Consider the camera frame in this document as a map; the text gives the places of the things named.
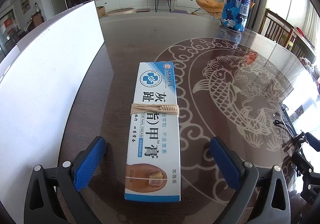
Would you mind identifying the round cat scratcher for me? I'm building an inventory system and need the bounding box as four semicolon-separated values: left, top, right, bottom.
105;7;135;17

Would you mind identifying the white cardboard sorting box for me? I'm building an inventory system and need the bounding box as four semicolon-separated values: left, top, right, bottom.
1;1;105;223

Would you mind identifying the orange lounge chair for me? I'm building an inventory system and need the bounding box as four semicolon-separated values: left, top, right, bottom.
192;0;225;19

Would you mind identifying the wall painting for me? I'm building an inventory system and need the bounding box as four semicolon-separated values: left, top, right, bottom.
20;0;30;14

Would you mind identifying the blue white ointment box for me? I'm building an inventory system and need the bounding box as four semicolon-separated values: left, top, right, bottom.
125;61;181;202

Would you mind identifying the wooden dining chair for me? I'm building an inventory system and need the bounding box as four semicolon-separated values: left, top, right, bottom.
259;8;294;51

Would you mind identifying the brown cardboard box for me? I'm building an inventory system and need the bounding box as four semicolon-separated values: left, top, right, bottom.
97;6;106;19

